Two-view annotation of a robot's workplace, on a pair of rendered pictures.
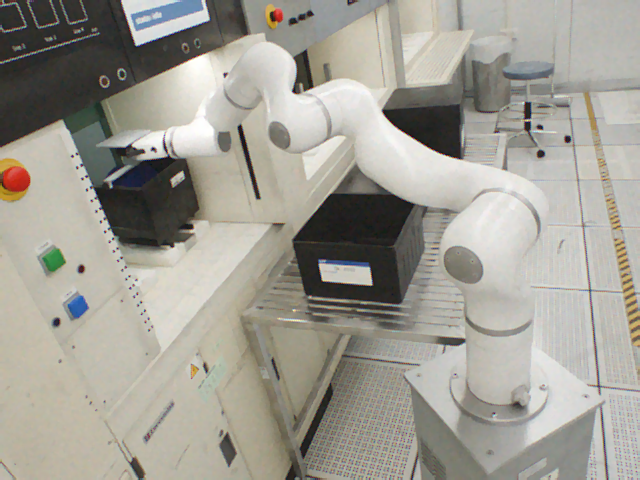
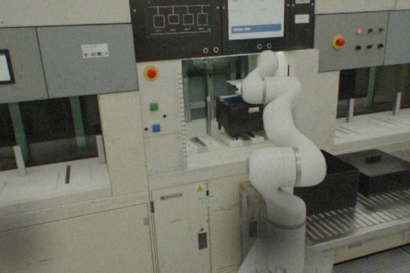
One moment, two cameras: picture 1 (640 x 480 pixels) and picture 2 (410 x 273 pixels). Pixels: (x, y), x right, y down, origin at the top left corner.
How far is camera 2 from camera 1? 84 cm
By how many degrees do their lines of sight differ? 43
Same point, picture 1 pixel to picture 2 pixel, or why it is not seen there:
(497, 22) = not seen: outside the picture
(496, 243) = (257, 161)
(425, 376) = (264, 243)
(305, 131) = (248, 92)
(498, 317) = (270, 211)
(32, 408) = (123, 151)
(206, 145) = not seen: hidden behind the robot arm
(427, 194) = (273, 138)
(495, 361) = (269, 239)
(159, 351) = (186, 169)
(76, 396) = (140, 159)
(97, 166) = not seen: hidden behind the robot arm
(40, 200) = (159, 84)
